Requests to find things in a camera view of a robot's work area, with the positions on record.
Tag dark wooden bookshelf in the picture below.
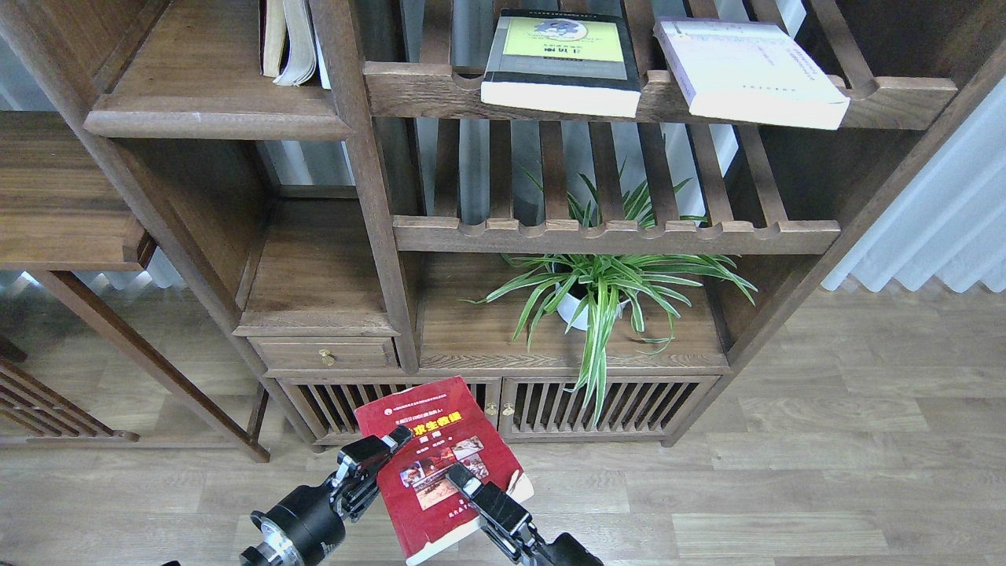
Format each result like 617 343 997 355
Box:
2 1 1004 446

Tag green spider plant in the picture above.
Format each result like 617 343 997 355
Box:
464 161 758 425

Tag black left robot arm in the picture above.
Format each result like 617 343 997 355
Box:
240 425 413 565

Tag white lavender book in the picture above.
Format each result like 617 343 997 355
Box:
654 18 850 131

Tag yellow and black book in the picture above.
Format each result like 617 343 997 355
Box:
480 9 642 118

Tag upright cream books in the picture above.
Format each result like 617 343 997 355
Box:
259 1 331 90

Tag white sheer curtain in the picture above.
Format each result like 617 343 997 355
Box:
823 82 1005 292

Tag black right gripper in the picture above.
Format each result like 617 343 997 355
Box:
446 465 603 565

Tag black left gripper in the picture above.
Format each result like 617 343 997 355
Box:
249 425 413 565

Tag white plant pot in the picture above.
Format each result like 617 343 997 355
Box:
556 282 630 331

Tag red paperback book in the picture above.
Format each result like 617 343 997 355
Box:
354 377 534 565

